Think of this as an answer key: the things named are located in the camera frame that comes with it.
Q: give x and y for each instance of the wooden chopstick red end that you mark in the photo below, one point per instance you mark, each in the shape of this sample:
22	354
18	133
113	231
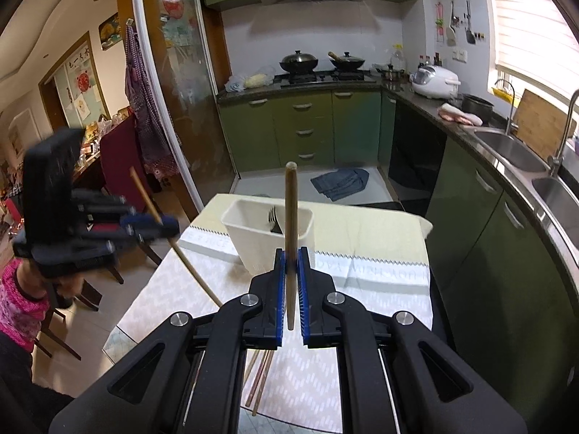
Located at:
257	387
262	381

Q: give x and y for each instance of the black pan with lid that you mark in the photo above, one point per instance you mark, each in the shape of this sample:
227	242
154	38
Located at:
346	62

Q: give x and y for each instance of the steel double sink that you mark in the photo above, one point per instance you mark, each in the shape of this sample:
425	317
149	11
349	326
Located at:
559	199

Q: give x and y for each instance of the person left hand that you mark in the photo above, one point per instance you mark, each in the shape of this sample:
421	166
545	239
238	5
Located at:
63	290

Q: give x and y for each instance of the white window blind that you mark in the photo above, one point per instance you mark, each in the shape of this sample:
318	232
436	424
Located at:
534	44

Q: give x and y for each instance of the checkered apron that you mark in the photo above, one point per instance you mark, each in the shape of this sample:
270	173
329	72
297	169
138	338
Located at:
155	150

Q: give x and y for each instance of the white patterned table cloth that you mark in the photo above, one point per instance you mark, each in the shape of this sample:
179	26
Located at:
302	386

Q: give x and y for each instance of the blue cloth on floor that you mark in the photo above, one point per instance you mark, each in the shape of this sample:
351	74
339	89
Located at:
341	183

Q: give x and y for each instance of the pink folded towel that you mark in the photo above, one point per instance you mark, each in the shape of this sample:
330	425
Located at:
452	114

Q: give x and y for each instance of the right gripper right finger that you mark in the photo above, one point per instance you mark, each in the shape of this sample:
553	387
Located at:
395	374

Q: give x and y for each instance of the black plastic fork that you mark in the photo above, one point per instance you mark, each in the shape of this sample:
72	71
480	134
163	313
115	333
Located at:
275	226

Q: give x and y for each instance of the wooden cutting board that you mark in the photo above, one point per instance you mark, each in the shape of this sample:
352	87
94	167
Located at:
540	125

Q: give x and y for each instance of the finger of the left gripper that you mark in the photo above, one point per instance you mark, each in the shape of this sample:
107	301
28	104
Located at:
147	221
143	235

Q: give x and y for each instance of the black wok with lid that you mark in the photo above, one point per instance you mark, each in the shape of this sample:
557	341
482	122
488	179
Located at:
299	63

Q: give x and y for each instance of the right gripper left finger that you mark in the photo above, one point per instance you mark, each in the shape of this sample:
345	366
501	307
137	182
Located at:
186	375

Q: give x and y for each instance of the white rice cooker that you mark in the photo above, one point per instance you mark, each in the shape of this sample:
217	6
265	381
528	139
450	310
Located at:
435	82

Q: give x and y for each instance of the steel kitchen faucet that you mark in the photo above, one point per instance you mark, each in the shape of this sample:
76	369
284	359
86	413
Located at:
555	162

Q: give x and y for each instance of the white plastic utensil holder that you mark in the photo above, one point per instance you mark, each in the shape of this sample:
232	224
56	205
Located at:
247	224

